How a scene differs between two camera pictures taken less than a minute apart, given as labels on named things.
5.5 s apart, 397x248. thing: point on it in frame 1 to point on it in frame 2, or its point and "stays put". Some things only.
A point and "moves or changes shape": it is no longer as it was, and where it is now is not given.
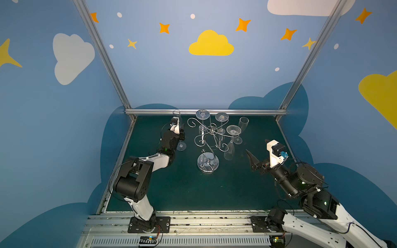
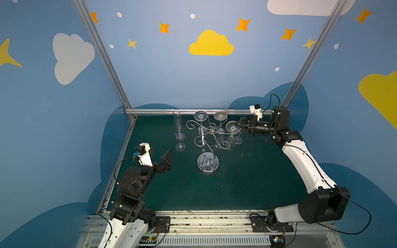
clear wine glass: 232,130 moves or changes shape
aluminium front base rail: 196,229 stays put
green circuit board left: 148,241 stays put
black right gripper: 264,166 to 252,127
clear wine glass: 243,122 stays put
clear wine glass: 202,114 stays put
